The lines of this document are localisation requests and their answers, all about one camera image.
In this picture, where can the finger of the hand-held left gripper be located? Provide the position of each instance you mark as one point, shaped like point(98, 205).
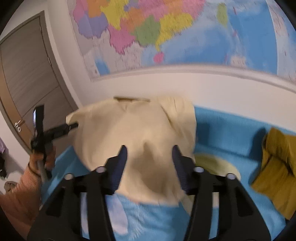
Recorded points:
point(60, 131)

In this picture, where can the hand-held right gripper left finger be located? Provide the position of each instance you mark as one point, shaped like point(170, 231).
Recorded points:
point(120, 166)

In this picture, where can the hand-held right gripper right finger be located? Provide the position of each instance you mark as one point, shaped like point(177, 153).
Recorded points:
point(180, 166)

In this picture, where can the cream garment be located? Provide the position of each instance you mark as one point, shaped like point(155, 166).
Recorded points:
point(138, 139)

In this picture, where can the person's left forearm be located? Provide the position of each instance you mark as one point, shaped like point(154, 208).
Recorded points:
point(18, 201)

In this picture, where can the person's left hand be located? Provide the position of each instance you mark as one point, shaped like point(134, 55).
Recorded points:
point(35, 164)

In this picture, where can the purple cloth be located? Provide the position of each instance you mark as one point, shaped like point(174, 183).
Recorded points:
point(3, 146)

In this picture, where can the blue floral blanket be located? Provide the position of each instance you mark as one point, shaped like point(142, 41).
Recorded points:
point(226, 139)

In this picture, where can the grey wooden door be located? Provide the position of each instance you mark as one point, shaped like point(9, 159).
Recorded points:
point(30, 76)

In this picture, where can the black floor object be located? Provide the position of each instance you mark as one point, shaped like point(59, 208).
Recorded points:
point(2, 169)

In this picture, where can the beige slipper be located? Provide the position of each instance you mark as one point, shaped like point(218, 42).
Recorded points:
point(11, 186)

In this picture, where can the olive brown garment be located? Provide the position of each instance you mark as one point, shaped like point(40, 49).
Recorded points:
point(277, 176)

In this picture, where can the colourful wall map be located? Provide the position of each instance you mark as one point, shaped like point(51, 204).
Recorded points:
point(185, 30)

